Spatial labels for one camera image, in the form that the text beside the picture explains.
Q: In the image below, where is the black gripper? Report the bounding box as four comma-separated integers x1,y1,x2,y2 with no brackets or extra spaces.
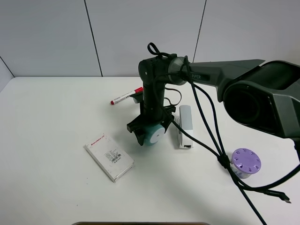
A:
127,85,176,146

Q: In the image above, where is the teal pencil sharpener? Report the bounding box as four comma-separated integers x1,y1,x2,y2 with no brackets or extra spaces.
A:
144,124,165,146

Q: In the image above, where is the dark green robot arm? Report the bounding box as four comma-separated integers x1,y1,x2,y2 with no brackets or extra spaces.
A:
127,53,300,144

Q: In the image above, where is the white and grey stapler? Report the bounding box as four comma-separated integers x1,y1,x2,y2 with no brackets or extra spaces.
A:
175,105,194,149

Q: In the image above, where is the red whiteboard marker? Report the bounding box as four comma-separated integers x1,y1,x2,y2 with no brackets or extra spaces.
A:
110,87,143,105

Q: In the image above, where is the white cardboard box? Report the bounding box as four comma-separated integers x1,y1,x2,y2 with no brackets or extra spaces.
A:
84,133,135,183

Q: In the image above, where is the purple lidded air freshener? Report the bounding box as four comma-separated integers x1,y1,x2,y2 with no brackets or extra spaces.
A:
230,148,262,179

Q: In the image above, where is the black cable bundle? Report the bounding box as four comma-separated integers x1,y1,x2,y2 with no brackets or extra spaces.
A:
147,42,300,225

